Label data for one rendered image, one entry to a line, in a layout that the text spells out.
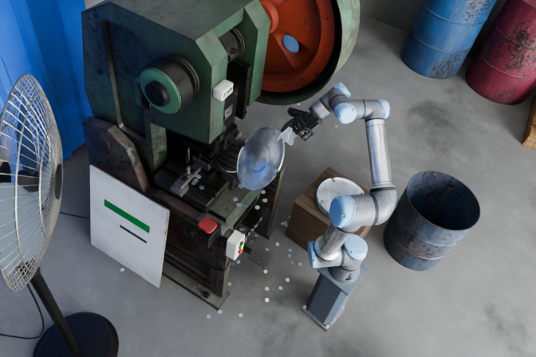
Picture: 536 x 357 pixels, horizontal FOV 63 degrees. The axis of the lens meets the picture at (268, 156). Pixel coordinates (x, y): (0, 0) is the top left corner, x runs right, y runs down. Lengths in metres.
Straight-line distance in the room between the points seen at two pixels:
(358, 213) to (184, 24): 0.89
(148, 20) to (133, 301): 1.53
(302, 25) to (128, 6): 0.71
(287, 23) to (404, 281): 1.68
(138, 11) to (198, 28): 0.22
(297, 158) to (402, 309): 1.23
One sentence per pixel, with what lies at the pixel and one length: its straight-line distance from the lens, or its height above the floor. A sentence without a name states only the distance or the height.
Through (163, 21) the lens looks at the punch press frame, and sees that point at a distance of 1.57.
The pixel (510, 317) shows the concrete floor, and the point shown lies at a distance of 3.05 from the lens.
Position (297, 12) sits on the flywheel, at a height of 1.41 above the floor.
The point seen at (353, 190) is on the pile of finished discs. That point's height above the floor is 0.39.
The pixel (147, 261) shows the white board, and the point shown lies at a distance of 2.47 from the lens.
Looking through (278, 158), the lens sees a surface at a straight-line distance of 1.83.
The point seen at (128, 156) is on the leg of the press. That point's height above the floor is 0.80.
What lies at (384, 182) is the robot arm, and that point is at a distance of 1.68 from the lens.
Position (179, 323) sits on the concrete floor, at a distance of 2.48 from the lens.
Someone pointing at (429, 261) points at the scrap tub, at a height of 0.12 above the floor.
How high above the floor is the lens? 2.30
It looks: 47 degrees down
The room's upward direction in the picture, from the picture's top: 11 degrees clockwise
